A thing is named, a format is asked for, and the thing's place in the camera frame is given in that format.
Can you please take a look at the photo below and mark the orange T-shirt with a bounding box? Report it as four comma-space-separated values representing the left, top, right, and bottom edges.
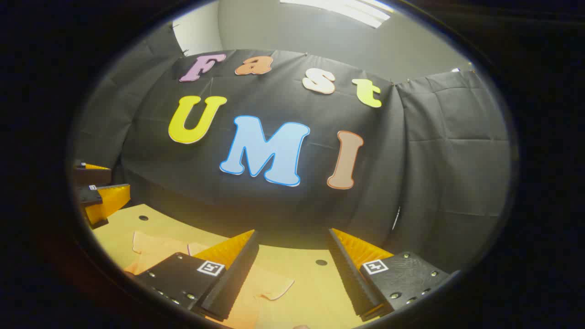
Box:
122, 231, 295, 329

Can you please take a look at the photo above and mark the ceiling light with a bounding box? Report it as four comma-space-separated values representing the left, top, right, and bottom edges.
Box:
280, 0, 394, 29

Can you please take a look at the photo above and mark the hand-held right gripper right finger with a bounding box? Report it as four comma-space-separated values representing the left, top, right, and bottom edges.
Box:
328, 228, 460, 322

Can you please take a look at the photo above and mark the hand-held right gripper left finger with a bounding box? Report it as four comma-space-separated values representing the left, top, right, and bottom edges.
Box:
134, 229, 260, 321

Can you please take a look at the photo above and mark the black backdrop cloth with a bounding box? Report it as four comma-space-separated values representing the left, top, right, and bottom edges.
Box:
72, 25, 511, 275

